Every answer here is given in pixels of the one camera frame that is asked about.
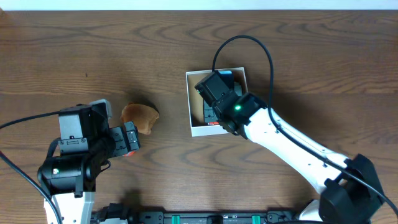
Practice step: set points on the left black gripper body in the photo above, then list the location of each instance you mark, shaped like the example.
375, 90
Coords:
129, 139

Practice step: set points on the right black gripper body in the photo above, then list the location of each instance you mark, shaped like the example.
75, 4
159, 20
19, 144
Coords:
210, 115

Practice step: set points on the red toy fire truck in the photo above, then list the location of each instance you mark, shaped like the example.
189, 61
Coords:
213, 123

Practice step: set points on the yellow grey toy truck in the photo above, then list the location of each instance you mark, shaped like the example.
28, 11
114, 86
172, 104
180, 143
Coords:
238, 89

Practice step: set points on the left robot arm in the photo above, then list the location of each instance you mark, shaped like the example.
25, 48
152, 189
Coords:
74, 160

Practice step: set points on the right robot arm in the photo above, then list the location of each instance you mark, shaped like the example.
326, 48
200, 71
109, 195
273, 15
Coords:
349, 189

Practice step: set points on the red toy ball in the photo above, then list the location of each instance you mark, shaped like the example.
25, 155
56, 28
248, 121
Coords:
129, 154

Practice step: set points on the white cardboard box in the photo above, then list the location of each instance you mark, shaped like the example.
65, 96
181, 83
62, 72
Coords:
195, 101

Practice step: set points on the brown plush toy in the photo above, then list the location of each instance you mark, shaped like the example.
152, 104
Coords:
143, 117

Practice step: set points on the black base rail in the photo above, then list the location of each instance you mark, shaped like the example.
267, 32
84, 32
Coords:
199, 217

